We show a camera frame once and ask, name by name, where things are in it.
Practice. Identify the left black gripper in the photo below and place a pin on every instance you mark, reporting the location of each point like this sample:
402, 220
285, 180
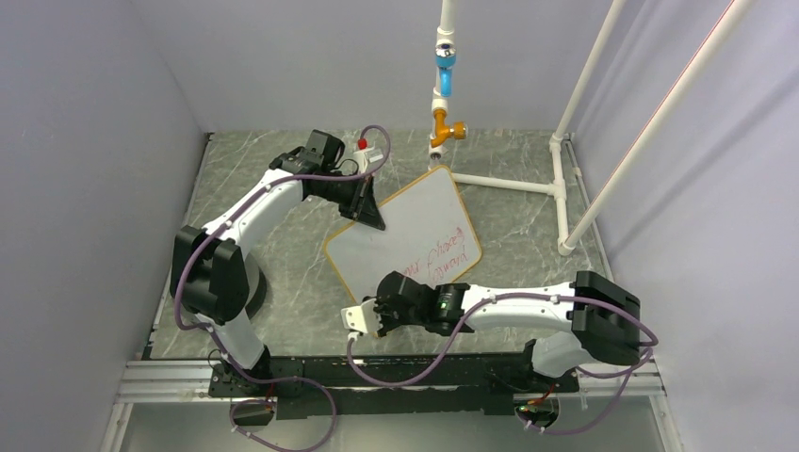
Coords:
366, 211

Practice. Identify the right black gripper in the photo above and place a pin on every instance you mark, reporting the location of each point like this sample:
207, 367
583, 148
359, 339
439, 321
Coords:
386, 324

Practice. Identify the yellow framed whiteboard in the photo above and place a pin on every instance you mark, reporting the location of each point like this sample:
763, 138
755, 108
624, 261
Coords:
428, 237

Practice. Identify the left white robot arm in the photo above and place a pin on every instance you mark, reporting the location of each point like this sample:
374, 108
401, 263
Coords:
209, 281

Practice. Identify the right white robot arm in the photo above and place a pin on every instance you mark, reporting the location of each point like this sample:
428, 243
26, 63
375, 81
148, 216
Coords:
591, 318

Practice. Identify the orange faucet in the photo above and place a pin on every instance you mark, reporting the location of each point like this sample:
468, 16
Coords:
442, 132

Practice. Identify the blue pipe valve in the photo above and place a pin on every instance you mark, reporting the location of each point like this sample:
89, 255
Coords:
445, 56

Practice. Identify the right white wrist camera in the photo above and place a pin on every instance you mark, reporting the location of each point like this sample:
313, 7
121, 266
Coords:
361, 319

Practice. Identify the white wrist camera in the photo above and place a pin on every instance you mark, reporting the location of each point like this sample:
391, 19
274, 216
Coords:
366, 155
361, 319

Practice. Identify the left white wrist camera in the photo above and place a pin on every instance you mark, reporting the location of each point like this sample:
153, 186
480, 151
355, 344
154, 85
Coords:
366, 155

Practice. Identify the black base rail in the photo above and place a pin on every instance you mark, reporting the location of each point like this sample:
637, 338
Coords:
300, 387

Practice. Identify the aluminium frame rail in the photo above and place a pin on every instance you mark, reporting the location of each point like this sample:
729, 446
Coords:
178, 381

